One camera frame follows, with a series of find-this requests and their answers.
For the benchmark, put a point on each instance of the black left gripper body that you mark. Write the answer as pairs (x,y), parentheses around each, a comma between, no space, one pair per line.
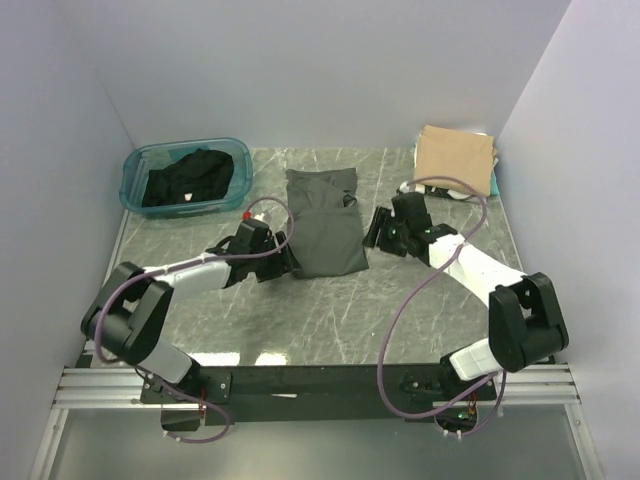
(272,268)

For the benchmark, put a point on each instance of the aluminium rail frame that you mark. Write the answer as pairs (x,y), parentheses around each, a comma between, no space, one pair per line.
(388,310)

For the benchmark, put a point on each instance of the teal plastic bin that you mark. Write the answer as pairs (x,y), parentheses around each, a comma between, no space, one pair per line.
(137,165)

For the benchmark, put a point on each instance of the grey t-shirt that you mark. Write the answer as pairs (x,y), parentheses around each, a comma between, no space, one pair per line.
(328,232)

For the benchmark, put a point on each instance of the black t-shirt in bin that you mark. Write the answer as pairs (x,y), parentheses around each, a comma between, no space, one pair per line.
(204,175)

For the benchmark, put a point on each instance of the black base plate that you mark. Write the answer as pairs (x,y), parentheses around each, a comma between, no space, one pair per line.
(335,392)

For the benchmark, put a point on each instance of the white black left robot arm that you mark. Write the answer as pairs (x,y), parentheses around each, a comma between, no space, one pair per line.
(128,314)

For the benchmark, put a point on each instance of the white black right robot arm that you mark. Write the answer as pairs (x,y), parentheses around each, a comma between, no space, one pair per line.
(525,321)

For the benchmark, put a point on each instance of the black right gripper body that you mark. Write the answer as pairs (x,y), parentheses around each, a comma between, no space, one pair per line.
(392,235)

